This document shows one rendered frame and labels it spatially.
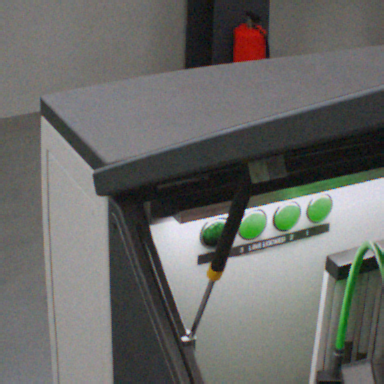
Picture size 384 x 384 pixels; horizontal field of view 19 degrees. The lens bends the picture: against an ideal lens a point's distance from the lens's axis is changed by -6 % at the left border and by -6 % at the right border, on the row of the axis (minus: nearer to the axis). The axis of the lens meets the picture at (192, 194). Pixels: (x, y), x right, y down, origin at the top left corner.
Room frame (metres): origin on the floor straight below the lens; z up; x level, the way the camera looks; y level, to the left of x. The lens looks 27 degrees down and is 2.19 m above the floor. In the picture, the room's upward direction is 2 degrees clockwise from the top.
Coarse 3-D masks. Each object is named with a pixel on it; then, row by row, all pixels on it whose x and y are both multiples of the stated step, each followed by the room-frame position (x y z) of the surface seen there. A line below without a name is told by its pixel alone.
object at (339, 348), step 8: (368, 240) 1.41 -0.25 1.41; (360, 248) 1.43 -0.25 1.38; (368, 248) 1.40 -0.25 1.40; (376, 248) 1.36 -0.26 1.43; (360, 256) 1.45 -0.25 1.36; (376, 256) 1.34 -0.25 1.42; (352, 264) 1.47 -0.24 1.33; (360, 264) 1.46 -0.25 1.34; (352, 272) 1.47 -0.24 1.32; (352, 280) 1.48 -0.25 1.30; (352, 288) 1.48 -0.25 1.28; (344, 296) 1.49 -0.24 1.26; (352, 296) 1.49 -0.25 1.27; (344, 304) 1.49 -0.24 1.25; (344, 312) 1.49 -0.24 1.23; (344, 320) 1.49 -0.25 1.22; (344, 328) 1.50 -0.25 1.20; (344, 336) 1.50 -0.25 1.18; (336, 344) 1.50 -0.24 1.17; (336, 352) 1.50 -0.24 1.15
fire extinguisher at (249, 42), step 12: (252, 12) 5.10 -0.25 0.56; (252, 24) 5.09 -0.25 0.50; (240, 36) 5.05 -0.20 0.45; (252, 36) 5.03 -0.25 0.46; (264, 36) 5.06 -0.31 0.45; (240, 48) 5.04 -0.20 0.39; (252, 48) 5.03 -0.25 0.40; (264, 48) 5.07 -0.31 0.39; (240, 60) 5.04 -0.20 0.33; (252, 60) 5.03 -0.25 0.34
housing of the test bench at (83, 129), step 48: (48, 96) 1.68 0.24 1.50; (96, 96) 1.68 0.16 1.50; (144, 96) 1.68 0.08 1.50; (192, 96) 1.69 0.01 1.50; (240, 96) 1.70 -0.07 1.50; (288, 96) 1.71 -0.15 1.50; (336, 96) 1.73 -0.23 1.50; (48, 144) 1.65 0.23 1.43; (96, 144) 1.50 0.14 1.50; (144, 144) 1.50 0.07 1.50; (48, 192) 1.66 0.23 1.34; (48, 240) 1.66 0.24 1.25; (96, 240) 1.48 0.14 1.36; (48, 288) 1.67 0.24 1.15; (96, 288) 1.48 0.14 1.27; (96, 336) 1.49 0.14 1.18
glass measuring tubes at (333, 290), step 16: (336, 256) 1.57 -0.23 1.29; (352, 256) 1.57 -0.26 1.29; (368, 256) 1.57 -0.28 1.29; (336, 272) 1.55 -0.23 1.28; (368, 272) 1.60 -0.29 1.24; (336, 288) 1.56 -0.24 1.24; (368, 288) 1.59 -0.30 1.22; (320, 304) 1.58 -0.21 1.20; (336, 304) 1.56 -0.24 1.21; (352, 304) 1.57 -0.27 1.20; (368, 304) 1.59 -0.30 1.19; (320, 320) 1.57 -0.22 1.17; (336, 320) 1.56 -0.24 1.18; (352, 320) 1.57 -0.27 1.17; (368, 320) 1.59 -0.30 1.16; (320, 336) 1.57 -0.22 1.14; (336, 336) 1.56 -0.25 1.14; (352, 336) 1.57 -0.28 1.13; (368, 336) 1.59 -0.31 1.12; (320, 352) 1.57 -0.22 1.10; (352, 352) 1.60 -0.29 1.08; (368, 352) 1.62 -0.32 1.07; (320, 368) 1.57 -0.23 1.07
